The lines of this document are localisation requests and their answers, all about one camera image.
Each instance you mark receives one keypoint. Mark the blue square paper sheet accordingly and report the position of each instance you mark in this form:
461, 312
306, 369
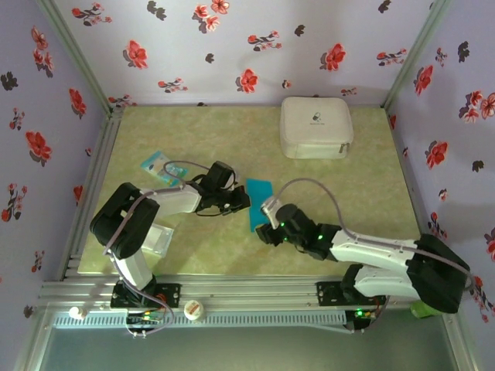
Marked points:
259, 201

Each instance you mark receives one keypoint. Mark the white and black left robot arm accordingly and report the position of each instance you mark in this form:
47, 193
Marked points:
174, 199

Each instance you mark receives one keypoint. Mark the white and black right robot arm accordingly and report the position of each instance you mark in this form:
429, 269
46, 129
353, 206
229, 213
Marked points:
367, 251

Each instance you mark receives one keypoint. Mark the light blue snack packet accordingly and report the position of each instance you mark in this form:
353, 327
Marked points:
158, 164

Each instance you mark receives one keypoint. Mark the clear plastic bag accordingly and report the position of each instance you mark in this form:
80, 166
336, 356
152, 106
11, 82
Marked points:
158, 239

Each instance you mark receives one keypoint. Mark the circuit board with lit leds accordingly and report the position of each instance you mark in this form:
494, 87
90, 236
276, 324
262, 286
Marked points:
363, 315
145, 318

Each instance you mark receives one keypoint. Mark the white zippered pouch case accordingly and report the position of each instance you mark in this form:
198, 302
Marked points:
315, 127

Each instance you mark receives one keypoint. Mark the white jar with red label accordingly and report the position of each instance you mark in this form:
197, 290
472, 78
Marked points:
194, 310

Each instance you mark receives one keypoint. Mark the green plastic bottle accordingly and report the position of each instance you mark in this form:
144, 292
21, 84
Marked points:
419, 311

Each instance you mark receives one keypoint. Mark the small white bottle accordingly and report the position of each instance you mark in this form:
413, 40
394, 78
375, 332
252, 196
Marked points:
76, 312

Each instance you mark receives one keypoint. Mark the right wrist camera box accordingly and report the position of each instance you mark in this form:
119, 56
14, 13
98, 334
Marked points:
286, 212

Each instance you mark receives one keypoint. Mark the aluminium frame rail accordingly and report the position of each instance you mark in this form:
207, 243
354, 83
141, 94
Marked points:
251, 291

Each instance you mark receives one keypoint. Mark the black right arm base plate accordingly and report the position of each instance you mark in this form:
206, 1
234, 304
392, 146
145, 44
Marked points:
328, 293

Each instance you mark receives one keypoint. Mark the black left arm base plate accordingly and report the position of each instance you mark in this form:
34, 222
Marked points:
172, 293

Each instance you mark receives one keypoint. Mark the aluminium side rail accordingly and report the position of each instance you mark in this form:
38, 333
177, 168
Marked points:
101, 154
395, 135

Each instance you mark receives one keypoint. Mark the aluminium lower frame bar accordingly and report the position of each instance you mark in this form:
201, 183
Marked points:
33, 340
462, 344

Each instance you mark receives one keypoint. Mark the aluminium corner post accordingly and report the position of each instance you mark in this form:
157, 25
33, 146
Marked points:
73, 54
415, 54

